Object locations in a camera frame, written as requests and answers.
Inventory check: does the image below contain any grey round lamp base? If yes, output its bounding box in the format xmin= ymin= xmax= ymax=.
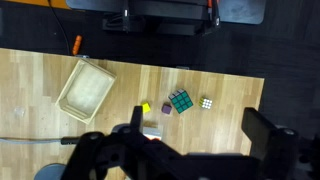
xmin=33 ymin=163 xmax=68 ymax=180

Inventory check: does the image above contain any black clamp with orange pad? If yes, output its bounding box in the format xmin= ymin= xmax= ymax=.
xmin=204 ymin=0 xmax=222 ymax=34

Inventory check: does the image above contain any small purple cube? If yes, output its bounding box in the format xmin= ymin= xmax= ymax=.
xmin=161 ymin=103 xmax=173 ymax=116

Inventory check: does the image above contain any black perforated board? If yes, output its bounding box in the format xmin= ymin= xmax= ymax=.
xmin=101 ymin=0 xmax=222 ymax=37

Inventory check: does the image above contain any light wooden box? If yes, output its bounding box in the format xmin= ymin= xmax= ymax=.
xmin=54 ymin=59 xmax=117 ymax=125

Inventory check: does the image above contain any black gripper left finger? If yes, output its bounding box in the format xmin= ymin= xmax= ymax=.
xmin=129 ymin=105 xmax=148 ymax=141

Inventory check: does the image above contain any thick grey cable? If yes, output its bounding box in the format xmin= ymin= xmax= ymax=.
xmin=0 ymin=137 xmax=63 ymax=145

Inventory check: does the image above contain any thin black cable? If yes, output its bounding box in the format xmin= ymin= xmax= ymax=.
xmin=46 ymin=0 xmax=72 ymax=56

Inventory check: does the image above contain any orange-handled clamp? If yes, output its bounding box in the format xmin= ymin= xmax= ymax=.
xmin=71 ymin=34 xmax=83 ymax=56

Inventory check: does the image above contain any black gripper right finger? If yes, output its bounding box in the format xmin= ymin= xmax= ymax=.
xmin=241 ymin=107 xmax=278 ymax=161

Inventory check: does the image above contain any small yellow cube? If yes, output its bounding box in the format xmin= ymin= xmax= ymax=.
xmin=141 ymin=101 xmax=152 ymax=114

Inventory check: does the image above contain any large white-edged Rubik's cube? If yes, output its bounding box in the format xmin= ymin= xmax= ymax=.
xmin=142 ymin=124 xmax=164 ymax=142

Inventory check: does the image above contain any dark grey platform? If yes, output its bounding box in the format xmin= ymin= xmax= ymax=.
xmin=65 ymin=0 xmax=268 ymax=25

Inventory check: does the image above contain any black-edged Rubik's cube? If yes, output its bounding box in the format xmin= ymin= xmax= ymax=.
xmin=168 ymin=88 xmax=194 ymax=115

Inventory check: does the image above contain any small clear plastic cap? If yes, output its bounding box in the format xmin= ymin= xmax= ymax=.
xmin=13 ymin=106 xmax=26 ymax=119

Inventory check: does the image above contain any black cable connector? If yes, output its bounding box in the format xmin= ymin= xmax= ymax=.
xmin=60 ymin=136 xmax=83 ymax=146

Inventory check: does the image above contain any tiny white-edged Rubik's cube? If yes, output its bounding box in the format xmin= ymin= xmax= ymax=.
xmin=198 ymin=96 xmax=213 ymax=110

